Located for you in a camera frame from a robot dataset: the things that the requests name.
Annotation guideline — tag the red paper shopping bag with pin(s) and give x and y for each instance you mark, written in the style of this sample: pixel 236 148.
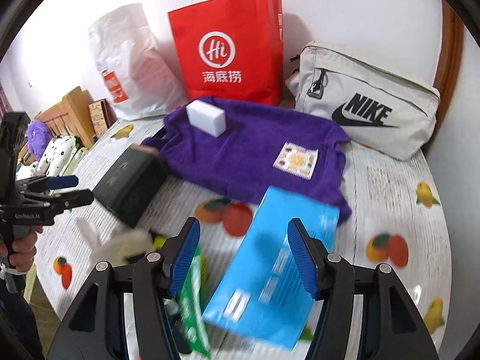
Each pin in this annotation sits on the red paper shopping bag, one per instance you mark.
pixel 231 49

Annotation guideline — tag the small orange patterned sachet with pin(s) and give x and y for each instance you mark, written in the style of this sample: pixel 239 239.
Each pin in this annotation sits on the small orange patterned sachet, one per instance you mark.
pixel 296 160

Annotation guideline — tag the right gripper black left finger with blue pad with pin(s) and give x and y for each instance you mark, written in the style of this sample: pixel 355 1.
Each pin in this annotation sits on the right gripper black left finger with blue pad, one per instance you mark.
pixel 158 276

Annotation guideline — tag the beige Nike waist bag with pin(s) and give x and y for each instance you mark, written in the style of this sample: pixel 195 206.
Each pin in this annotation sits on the beige Nike waist bag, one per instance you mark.
pixel 378 108

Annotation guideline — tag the white plastic shopping bag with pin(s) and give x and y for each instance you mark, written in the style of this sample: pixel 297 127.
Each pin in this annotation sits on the white plastic shopping bag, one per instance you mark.
pixel 135 74

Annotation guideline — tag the yellow Adidas mini bag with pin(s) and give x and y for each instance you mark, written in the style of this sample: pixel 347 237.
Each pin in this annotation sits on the yellow Adidas mini bag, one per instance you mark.
pixel 158 242

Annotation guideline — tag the dark green box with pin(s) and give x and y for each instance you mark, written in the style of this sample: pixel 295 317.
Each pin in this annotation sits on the dark green box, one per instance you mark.
pixel 128 187

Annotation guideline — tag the purple plush toy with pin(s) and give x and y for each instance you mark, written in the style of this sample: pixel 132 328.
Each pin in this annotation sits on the purple plush toy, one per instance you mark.
pixel 38 137

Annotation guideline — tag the person's dark sleeved forearm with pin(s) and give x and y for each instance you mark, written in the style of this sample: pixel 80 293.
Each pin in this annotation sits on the person's dark sleeved forearm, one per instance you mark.
pixel 19 331

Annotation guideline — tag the fruit patterned tablecloth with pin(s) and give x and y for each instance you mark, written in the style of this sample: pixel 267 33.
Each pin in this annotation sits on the fruit patterned tablecloth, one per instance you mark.
pixel 380 190

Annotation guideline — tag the person's left hand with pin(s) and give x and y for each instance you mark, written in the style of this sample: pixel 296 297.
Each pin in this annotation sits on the person's left hand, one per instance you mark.
pixel 25 250

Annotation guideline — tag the purple towel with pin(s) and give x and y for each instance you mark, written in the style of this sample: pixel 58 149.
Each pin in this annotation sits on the purple towel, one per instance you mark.
pixel 240 162

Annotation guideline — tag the brown patterned box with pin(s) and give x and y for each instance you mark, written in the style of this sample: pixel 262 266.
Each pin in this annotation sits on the brown patterned box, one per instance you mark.
pixel 102 116

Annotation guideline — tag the blue tissue pack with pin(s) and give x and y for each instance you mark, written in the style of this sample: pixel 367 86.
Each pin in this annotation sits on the blue tissue pack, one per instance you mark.
pixel 261 295

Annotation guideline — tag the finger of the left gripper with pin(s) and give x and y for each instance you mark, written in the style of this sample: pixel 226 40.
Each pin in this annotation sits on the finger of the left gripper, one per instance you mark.
pixel 60 202
pixel 42 183

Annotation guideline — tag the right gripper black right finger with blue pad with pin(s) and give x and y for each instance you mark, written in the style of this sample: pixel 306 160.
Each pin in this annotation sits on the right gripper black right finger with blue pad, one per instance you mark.
pixel 329 279

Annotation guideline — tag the white sponge block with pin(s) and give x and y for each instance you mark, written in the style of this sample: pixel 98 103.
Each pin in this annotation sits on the white sponge block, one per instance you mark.
pixel 206 117

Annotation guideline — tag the green snack packet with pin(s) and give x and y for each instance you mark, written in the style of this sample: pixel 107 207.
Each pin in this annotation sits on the green snack packet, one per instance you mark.
pixel 190 300

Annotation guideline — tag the brown wooden door frame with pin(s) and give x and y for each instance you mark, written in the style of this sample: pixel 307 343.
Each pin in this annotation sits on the brown wooden door frame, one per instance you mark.
pixel 449 63

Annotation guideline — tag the white cotton gloves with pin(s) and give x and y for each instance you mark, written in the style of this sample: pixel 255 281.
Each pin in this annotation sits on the white cotton gloves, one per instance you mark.
pixel 123 248

